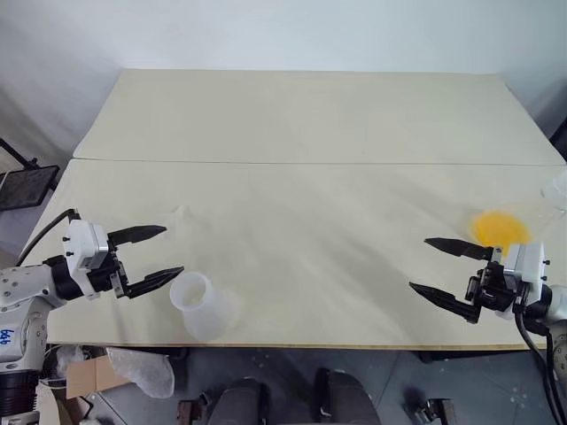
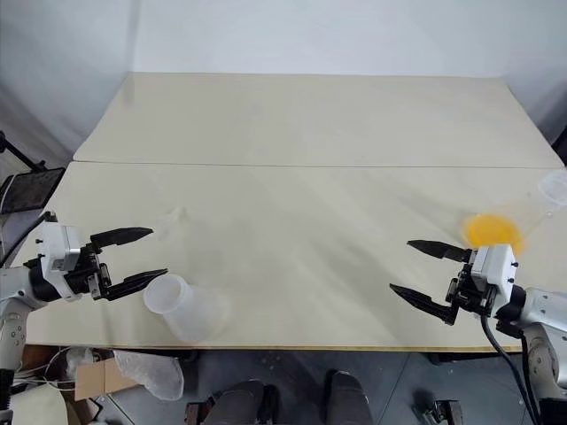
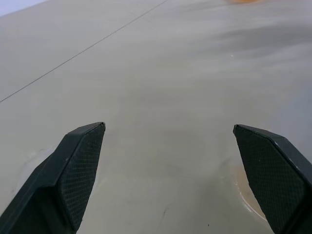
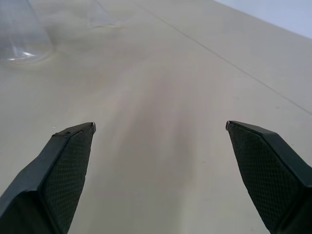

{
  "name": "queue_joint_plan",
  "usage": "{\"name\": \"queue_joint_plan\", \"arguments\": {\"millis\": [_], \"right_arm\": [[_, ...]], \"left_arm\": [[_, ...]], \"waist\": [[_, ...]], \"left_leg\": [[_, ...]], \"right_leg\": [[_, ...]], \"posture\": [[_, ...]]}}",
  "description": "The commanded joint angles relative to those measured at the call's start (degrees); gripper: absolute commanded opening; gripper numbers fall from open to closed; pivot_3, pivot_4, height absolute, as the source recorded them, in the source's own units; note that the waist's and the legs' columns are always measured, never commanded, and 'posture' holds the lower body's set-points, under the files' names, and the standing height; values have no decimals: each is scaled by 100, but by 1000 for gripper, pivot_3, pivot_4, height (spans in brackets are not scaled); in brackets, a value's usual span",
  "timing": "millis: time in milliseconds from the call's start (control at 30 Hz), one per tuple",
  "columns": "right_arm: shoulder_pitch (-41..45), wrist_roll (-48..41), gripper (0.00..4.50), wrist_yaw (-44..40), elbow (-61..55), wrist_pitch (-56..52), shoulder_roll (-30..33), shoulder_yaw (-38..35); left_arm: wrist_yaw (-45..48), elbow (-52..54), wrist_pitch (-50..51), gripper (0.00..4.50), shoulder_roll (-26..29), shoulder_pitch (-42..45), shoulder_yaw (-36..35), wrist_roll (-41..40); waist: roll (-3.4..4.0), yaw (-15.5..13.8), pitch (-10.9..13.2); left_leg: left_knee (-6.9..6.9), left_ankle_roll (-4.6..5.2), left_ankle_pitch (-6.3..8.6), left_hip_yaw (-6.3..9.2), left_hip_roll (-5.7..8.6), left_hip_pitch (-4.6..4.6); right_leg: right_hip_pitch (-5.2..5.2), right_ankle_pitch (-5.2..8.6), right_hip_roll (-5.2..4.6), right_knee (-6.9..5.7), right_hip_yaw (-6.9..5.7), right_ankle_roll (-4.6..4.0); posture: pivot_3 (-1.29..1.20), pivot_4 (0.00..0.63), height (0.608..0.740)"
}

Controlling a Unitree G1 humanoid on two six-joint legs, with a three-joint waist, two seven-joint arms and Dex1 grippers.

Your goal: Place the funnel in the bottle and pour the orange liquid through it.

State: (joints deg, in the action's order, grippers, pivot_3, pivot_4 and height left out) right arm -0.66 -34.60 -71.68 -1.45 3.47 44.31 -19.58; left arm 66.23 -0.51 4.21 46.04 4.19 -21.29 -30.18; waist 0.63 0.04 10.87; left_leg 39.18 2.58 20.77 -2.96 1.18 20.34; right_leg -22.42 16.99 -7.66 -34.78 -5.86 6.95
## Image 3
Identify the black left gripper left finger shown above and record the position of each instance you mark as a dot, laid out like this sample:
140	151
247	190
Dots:
61	175

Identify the orange round object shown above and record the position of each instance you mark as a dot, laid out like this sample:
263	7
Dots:
241	1

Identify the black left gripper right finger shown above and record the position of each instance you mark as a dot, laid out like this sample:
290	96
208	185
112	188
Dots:
275	175

